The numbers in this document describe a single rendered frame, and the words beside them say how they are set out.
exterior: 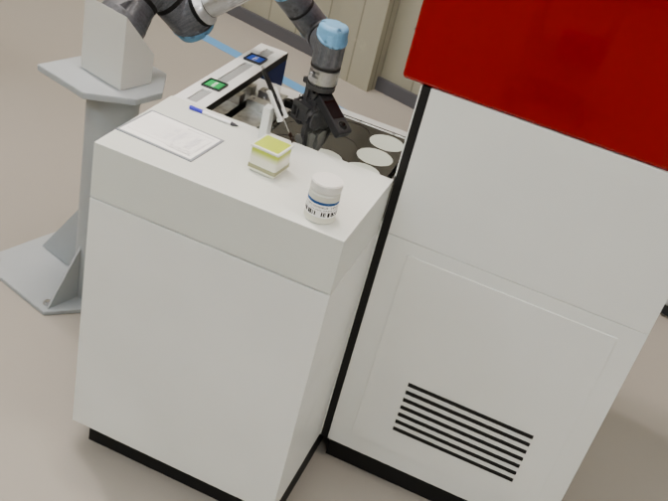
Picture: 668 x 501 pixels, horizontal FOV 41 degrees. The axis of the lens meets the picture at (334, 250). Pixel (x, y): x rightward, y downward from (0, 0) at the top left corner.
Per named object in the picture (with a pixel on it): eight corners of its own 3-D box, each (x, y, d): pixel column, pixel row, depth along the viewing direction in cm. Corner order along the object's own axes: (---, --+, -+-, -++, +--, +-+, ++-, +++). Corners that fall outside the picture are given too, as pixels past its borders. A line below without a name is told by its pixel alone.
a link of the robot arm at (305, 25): (306, -10, 222) (320, 6, 214) (330, 22, 230) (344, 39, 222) (281, 10, 223) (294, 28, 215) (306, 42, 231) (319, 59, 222)
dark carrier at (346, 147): (414, 144, 255) (415, 142, 255) (376, 191, 227) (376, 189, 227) (305, 104, 262) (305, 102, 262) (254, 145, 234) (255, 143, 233)
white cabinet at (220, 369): (378, 345, 321) (440, 145, 277) (265, 534, 242) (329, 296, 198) (221, 278, 334) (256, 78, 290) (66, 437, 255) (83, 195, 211)
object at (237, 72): (279, 93, 283) (288, 52, 275) (196, 156, 237) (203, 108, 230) (253, 83, 284) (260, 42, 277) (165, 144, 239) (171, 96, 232)
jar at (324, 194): (339, 215, 199) (348, 179, 194) (327, 229, 193) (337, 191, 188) (310, 204, 201) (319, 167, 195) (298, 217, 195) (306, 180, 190)
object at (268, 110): (283, 140, 224) (293, 91, 217) (277, 146, 220) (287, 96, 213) (261, 132, 225) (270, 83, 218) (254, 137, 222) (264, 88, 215)
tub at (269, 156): (288, 170, 212) (294, 144, 208) (273, 181, 206) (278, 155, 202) (261, 158, 214) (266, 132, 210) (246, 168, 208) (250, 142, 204)
